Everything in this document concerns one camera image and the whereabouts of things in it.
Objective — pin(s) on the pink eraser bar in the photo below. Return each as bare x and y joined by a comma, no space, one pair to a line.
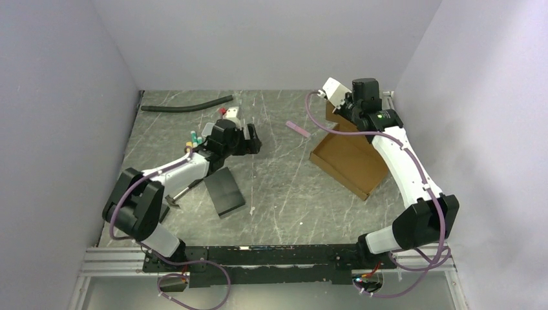
291,125

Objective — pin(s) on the black flat box left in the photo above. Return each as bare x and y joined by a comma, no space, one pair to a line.
164,211

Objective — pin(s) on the black foam tube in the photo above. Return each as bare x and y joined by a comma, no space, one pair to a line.
186,109

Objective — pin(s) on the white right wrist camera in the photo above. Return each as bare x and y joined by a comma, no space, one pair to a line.
335,92

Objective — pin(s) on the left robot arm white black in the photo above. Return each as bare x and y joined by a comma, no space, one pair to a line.
135,202

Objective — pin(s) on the black rectangular box centre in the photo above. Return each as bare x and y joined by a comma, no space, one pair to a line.
224,192

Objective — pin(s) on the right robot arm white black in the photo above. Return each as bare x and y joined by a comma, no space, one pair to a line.
429,213

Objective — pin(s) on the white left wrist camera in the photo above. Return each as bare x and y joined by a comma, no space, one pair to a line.
230,113

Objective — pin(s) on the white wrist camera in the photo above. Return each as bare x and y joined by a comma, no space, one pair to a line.
335,92
230,113

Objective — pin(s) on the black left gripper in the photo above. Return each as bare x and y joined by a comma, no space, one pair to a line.
251,146

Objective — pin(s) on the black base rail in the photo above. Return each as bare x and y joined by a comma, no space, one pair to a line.
337,264

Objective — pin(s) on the brown cardboard paper box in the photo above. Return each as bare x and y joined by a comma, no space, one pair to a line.
350,160

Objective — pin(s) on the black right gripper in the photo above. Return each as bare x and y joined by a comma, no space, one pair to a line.
341,112

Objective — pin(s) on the small metal hammer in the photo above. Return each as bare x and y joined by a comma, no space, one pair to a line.
173,201

